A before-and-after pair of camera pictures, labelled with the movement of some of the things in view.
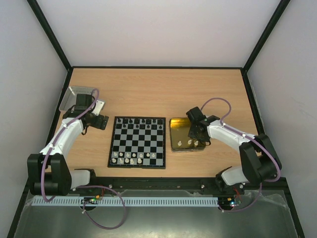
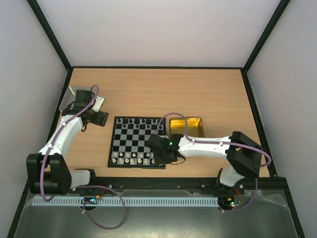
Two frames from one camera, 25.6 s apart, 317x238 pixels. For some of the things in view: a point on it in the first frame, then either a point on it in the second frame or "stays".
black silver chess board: [138, 142] stays
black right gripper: [198, 132] to [158, 154]
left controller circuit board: [93, 200] stays
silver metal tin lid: [70, 99] stays
